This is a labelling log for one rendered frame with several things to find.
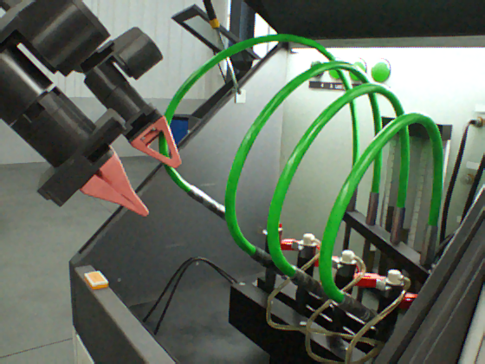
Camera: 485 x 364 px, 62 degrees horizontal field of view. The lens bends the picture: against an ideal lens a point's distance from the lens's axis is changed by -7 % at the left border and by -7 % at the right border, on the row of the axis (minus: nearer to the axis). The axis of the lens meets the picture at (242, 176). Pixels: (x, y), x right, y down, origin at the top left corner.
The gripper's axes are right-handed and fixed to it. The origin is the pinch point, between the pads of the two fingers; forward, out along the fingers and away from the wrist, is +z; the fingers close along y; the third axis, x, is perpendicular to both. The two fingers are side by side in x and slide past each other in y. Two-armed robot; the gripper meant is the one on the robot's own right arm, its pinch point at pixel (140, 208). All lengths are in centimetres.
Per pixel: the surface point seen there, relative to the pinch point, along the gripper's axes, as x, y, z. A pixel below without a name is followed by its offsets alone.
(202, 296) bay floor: 46, -10, 42
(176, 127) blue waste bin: 611, 70, 148
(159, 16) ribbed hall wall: 708, 189, 11
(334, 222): -8.4, 12.8, 12.8
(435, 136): -3.9, 31.3, 19.3
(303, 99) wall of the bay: 49, 41, 25
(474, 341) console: -16.5, 14.6, 32.5
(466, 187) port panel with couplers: 7, 39, 42
